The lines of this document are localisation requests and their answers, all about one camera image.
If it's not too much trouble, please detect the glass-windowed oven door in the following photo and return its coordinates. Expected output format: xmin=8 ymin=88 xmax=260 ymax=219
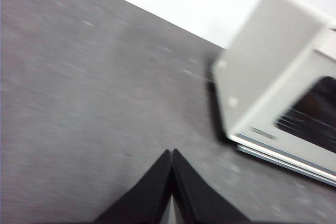
xmin=229 ymin=28 xmax=336 ymax=175

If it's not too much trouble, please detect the cream white toaster oven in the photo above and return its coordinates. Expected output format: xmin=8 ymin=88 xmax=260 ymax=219
xmin=207 ymin=0 xmax=336 ymax=187

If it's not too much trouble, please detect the silver oven crumb tray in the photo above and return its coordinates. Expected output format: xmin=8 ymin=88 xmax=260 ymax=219
xmin=236 ymin=144 xmax=336 ymax=187

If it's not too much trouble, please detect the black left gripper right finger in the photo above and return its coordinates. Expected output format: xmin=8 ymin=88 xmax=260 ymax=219
xmin=171 ymin=148 xmax=246 ymax=224

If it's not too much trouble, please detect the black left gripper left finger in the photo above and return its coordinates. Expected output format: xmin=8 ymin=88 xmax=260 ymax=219
xmin=94 ymin=149 xmax=173 ymax=224

